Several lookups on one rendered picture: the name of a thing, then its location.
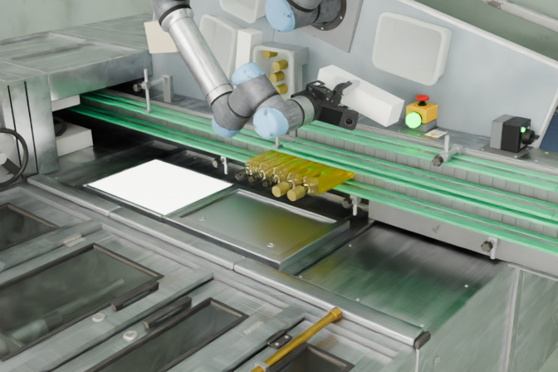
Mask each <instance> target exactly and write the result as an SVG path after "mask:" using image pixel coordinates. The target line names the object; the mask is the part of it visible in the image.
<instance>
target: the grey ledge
mask: <svg viewBox="0 0 558 372"><path fill-rule="evenodd" d="M369 218H372V219H374V220H378V221H381V222H383V223H387V224H390V225H393V226H396V227H399V228H403V229H406V230H409V231H412V232H415V233H419V234H422V235H424V236H427V237H432V238H435V239H438V240H440V241H443V242H448V243H451V244H453V245H456V246H459V247H464V248H466V249H469V250H472V251H474V252H480V253H482V254H485V255H488V256H491V251H490V252H484V251H483V250H482V248H481V245H482V244H483V243H484V242H485V241H488V237H489V236H488V235H485V234H482V233H479V232H474V231H472V230H468V229H466V228H460V227H458V226H455V225H452V224H449V223H444V222H441V221H438V220H435V219H432V218H427V217H425V216H422V215H418V214H416V213H411V212H408V211H404V210H402V209H399V208H394V207H391V206H388V205H385V204H382V203H377V202H375V201H371V200H369ZM495 258H498V259H501V260H503V261H506V262H509V263H508V266H511V267H515V268H518V269H521V270H523V271H526V272H530V273H534V274H536V275H539V276H542V277H546V278H549V279H551V280H555V281H558V256H555V255H552V254H549V253H546V252H541V251H538V250H535V249H532V248H529V247H524V246H522V245H518V244H515V243H513V242H508V241H505V240H501V242H500V244H499V245H498V246H497V247H496V254H495Z"/></svg>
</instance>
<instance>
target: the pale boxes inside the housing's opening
mask: <svg viewBox="0 0 558 372"><path fill-rule="evenodd" d="M79 104H80V96H79V95H74V96H71V97H67V98H64V99H60V100H55V101H51V110H52V111H54V110H60V109H63V108H66V107H70V106H73V105H79ZM54 129H55V134H56V133H58V132H59V131H60V130H61V129H62V124H61V123H60V124H56V125H54ZM92 145H93V143H92V135H91V130H89V129H87V128H84V127H81V126H79V125H73V124H71V123H68V122H66V131H65V132H64V133H63V134H62V135H60V136H57V137H56V147H57V153H58V157H59V156H62V155H64V154H69V153H71V152H74V151H77V150H80V149H84V148H87V147H90V146H92Z"/></svg>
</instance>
